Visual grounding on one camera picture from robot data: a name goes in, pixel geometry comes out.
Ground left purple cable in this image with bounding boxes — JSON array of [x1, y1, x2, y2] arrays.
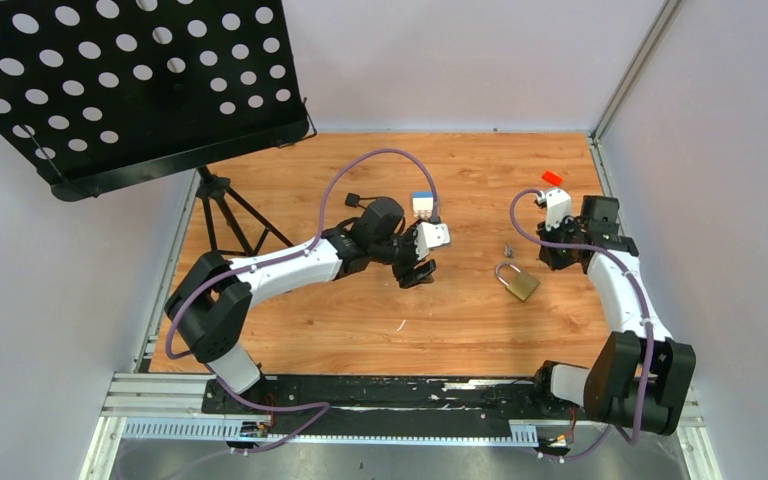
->
[[163, 148, 441, 362]]

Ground aluminium frame rails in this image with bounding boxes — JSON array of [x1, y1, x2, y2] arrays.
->
[[79, 168, 723, 480]]

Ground white blue toy block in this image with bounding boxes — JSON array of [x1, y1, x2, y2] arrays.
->
[[411, 191, 439, 222]]

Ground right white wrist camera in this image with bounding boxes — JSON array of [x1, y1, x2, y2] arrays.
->
[[535, 187, 572, 231]]

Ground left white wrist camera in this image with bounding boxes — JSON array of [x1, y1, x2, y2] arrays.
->
[[416, 221, 451, 256]]

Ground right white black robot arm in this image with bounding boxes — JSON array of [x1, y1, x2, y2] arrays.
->
[[530, 188, 696, 436]]

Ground black perforated music stand desk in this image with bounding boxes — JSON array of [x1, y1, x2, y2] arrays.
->
[[0, 1, 310, 201]]

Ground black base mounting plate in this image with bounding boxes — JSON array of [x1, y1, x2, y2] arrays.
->
[[201, 375, 588, 440]]

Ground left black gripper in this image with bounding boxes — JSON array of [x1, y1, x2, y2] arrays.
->
[[372, 220, 438, 290]]

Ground red small block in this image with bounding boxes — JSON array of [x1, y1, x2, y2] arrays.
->
[[541, 170, 563, 187]]

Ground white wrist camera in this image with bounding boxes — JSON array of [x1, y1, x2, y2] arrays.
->
[[416, 221, 451, 256], [535, 187, 572, 231]]

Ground black tripod stand legs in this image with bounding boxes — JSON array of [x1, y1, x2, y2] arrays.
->
[[195, 166, 293, 257]]

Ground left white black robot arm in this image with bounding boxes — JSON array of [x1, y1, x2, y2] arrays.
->
[[165, 197, 451, 413]]

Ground brass padlock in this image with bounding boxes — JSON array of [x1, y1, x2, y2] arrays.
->
[[494, 262, 540, 302]]

